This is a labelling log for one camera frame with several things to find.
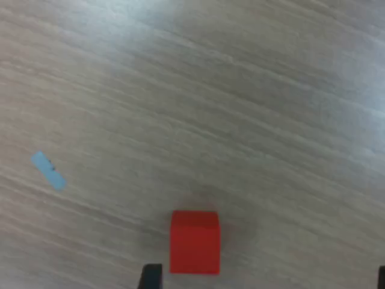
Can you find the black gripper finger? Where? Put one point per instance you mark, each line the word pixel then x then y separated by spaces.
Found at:
pixel 152 277
pixel 382 278

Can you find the red cube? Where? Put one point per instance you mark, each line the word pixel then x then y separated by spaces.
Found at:
pixel 195 244

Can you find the blue-grey tape piece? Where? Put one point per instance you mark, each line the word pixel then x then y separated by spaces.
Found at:
pixel 48 171

